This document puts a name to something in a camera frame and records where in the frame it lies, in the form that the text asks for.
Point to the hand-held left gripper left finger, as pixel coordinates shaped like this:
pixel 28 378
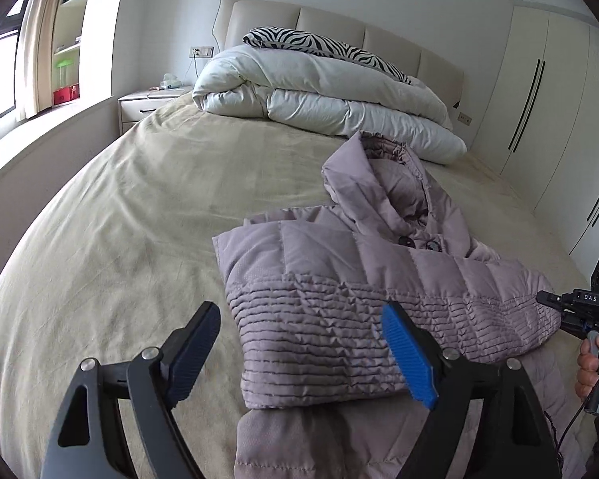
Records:
pixel 194 354

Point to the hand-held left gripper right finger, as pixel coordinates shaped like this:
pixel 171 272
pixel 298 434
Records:
pixel 409 354

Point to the mauve quilted down jacket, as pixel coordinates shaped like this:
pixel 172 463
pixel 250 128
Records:
pixel 329 269

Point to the person's right hand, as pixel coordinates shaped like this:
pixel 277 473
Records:
pixel 588 364

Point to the beige bed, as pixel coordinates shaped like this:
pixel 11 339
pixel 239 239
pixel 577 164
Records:
pixel 130 239

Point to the white wardrobe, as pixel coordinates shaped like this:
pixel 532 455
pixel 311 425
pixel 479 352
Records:
pixel 544 124

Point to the white nightstand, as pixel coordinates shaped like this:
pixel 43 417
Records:
pixel 140 107

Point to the pale tissue pack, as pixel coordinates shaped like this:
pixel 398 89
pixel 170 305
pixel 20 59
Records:
pixel 170 81

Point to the white window sill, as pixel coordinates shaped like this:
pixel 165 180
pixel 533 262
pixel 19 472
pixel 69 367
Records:
pixel 45 124

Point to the white folded duvet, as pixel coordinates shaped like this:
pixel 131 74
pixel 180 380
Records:
pixel 304 95

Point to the red box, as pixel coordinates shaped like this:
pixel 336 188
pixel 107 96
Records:
pixel 65 96

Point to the green lamp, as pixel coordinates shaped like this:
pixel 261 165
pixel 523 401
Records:
pixel 63 66

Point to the zebra striped pillow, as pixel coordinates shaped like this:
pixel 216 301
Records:
pixel 299 40

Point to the cream padded headboard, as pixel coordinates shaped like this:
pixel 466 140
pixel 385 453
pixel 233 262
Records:
pixel 329 25

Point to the dark framed window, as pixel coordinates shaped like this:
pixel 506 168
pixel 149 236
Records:
pixel 0 75

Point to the beige curtain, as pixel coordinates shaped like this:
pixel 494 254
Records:
pixel 37 50

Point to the white shelf unit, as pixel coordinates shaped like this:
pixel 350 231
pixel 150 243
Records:
pixel 75 25

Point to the small wall socket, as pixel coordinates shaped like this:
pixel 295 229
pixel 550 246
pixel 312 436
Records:
pixel 464 118

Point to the wall socket with plug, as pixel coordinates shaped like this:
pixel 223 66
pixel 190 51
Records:
pixel 201 52

